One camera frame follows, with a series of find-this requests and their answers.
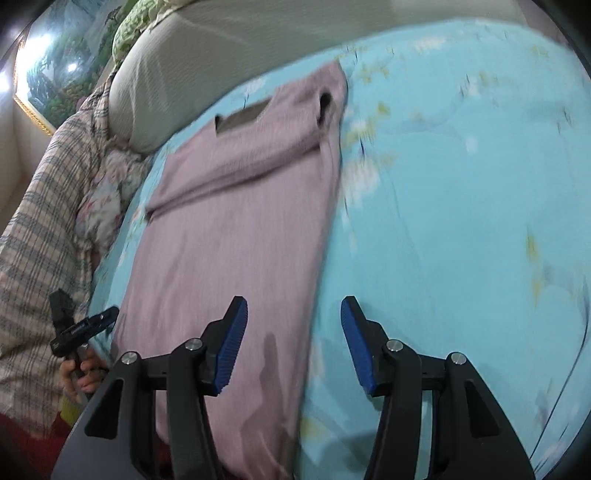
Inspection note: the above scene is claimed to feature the mauve knit sweater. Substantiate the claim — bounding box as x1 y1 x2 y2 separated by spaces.
111 62 348 479

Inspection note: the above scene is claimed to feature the plaid checked blanket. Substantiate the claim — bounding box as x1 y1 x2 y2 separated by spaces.
1 81 111 437

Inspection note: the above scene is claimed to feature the person's left hand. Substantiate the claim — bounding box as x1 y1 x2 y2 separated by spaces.
60 347 108 404

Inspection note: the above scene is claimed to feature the turquoise floral bed sheet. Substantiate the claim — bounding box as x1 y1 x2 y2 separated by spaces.
87 18 591 480

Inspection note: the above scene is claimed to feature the framed landscape painting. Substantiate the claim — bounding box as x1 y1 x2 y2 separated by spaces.
14 0 134 135

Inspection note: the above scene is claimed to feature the floral patterned cloth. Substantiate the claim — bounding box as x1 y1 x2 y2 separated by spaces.
75 148 152 256

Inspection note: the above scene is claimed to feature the grey-green striped pillow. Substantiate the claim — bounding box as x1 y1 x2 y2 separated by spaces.
108 0 526 153

